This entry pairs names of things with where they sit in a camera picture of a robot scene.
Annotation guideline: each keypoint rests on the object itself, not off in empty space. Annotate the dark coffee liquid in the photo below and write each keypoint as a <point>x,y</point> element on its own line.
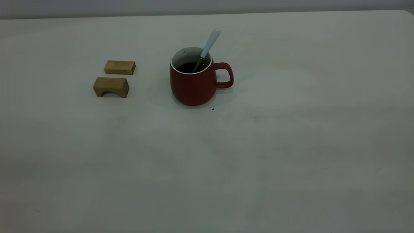
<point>186,68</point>

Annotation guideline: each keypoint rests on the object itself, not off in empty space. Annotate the arched wooden block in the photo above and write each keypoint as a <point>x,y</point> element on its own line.
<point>111,84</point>

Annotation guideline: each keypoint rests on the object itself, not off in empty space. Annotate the red ceramic mug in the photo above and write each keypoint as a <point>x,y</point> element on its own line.
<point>194,90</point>

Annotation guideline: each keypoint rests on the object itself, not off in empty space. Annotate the flat wooden block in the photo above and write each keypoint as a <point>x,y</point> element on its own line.
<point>118,67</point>

